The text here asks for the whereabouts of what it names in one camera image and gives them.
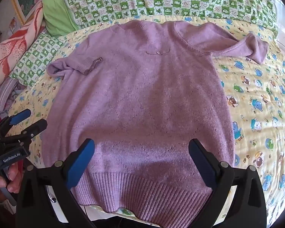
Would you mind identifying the green white checkered pillow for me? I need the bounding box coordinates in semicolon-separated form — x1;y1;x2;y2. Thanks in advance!
9;32;64;88

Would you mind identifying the red white floral blanket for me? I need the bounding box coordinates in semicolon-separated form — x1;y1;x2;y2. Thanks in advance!
0;0;45;85

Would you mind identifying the yellow bear print bedsheet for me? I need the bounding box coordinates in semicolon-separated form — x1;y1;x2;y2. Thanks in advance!
7;15;285;227

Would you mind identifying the green white checkered quilt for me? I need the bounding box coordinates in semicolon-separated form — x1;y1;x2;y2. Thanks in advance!
42;0;279;38

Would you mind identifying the person left hand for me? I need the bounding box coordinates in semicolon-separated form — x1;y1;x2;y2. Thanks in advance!
0;163;22;203

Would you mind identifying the purple striped bedding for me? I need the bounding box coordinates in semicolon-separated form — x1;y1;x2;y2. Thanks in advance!
0;77;26;118

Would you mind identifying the purple knitted sweater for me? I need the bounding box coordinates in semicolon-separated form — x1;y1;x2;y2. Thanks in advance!
41;20;268;227

